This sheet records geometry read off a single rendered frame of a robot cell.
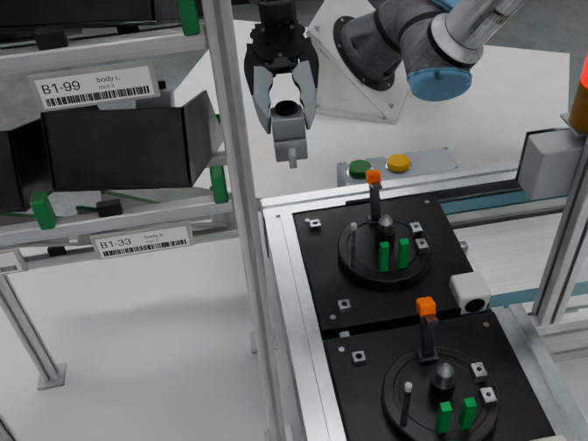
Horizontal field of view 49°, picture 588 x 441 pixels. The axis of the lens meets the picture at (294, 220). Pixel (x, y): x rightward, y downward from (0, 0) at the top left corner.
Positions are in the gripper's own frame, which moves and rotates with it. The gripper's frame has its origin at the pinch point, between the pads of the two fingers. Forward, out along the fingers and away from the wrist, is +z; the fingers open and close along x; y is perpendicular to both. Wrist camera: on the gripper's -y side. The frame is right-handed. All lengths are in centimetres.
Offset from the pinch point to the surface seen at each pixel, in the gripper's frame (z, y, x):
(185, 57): -103, 247, 42
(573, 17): -103, 250, -170
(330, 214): 11.6, 18.3, -5.8
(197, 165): 9.6, -24.3, 10.0
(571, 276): 24.9, -4.7, -33.2
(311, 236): 15.0, 15.3, -2.1
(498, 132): -5, 48, -46
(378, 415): 38.9, -5.5, -6.7
